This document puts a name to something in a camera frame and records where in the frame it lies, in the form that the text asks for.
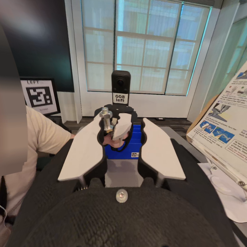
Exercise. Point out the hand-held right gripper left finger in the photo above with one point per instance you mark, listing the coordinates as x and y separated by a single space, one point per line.
83 152

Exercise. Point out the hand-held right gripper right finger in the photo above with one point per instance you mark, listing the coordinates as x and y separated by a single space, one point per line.
162 154

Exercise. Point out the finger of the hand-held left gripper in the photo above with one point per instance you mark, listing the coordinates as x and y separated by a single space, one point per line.
122 127

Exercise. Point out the steel hex bolt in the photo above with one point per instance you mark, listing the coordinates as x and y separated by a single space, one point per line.
106 123

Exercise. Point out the blue plastic bin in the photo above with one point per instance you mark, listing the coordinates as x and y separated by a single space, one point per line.
137 139

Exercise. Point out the steel hex nut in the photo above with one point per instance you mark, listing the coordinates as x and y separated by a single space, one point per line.
105 115

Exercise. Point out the person's left forearm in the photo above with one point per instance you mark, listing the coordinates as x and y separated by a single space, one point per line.
73 136

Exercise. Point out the person's left hand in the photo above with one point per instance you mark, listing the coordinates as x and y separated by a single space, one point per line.
112 143

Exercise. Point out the small black floor box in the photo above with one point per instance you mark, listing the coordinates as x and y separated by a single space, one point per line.
160 119

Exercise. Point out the large gridded window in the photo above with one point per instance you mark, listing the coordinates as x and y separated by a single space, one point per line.
146 48

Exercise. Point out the illustrated instruction board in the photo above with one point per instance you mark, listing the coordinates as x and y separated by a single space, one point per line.
222 123

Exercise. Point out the black framed marker sign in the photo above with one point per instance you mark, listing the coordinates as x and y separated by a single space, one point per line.
39 96

